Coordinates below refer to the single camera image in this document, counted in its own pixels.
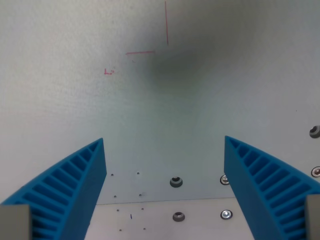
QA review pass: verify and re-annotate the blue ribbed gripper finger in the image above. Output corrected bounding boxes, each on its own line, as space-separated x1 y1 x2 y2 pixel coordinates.
223 135 320 240
0 137 108 240

